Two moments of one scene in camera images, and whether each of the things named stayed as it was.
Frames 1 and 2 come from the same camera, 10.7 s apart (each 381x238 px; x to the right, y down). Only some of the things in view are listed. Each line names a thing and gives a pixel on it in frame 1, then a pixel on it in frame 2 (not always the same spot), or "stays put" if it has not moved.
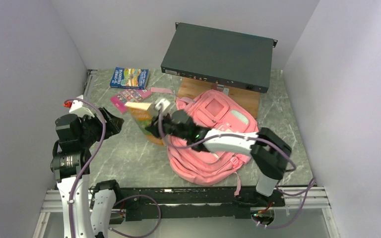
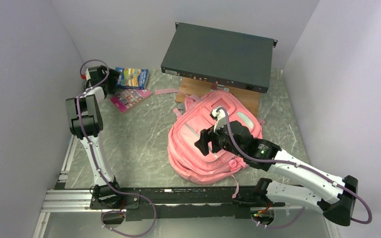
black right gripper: (154, 127) -> (203, 143)
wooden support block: (250, 98) stays put
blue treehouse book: (130, 78) stays put
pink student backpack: (220, 112) stays put
